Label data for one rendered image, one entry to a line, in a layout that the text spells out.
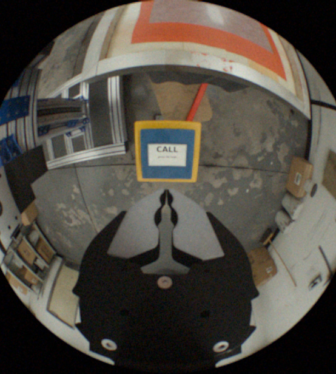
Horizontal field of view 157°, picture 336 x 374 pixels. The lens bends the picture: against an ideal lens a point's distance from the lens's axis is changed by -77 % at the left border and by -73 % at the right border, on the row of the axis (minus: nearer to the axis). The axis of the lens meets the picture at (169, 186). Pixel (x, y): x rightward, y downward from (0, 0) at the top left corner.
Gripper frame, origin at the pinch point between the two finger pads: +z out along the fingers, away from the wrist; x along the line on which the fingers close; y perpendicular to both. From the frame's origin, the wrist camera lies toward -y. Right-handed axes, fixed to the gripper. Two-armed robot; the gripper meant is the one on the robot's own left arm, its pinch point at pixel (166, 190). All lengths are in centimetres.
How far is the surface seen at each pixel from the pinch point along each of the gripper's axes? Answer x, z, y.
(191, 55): 3.7, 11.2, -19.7
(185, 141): 3.2, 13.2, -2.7
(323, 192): 212, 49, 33
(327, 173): 204, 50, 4
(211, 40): 9.0, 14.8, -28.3
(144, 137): -4.3, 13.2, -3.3
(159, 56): -1.6, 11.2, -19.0
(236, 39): 15.8, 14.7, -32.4
